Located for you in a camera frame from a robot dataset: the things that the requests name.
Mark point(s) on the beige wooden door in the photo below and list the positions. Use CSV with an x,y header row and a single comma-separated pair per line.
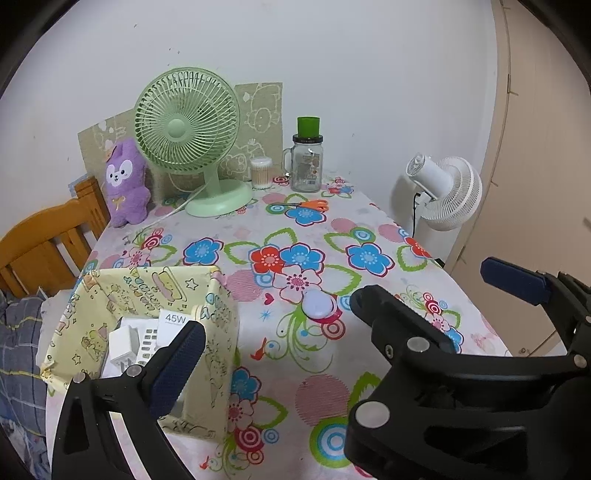
x,y
531,161

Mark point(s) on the glass mug jar green lid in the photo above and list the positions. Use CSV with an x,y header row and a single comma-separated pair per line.
x,y
307,166

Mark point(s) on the cotton swab container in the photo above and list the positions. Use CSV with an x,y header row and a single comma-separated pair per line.
x,y
261,175

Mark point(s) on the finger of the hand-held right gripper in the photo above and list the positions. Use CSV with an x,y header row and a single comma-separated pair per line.
x,y
512,279
401,332

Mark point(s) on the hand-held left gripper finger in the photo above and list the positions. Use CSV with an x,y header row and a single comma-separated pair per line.
x,y
178,369

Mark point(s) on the beige patterned wall paper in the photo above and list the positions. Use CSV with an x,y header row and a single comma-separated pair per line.
x,y
258,120

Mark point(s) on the yellow printed storage box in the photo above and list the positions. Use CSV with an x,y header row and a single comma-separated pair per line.
x,y
221,332

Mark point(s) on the blue patterned paper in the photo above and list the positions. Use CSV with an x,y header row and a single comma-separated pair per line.
x,y
76,182

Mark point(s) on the white plug adapter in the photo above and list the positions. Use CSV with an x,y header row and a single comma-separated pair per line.
x,y
121,346

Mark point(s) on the round lilac puck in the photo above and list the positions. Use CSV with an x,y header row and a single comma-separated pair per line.
x,y
317,304

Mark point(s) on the purple plush bunny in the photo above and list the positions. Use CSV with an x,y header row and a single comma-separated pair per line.
x,y
122,194

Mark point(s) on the grey plaid blanket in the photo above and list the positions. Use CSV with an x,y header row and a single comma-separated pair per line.
x,y
18,350

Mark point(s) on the white dotted box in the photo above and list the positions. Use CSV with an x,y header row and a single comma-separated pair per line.
x,y
148,346

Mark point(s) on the wooden bed headboard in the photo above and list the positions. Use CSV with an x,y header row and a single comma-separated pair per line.
x,y
46,230

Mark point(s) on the green desk fan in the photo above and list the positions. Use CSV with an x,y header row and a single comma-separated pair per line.
x,y
175,129

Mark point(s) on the blue printed bedsheet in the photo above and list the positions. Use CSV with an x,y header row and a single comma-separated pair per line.
x,y
27,443

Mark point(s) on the white clip fan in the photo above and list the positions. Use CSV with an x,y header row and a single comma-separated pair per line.
x,y
452,194

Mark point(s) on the floral tablecloth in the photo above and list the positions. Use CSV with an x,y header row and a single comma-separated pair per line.
x,y
369,258

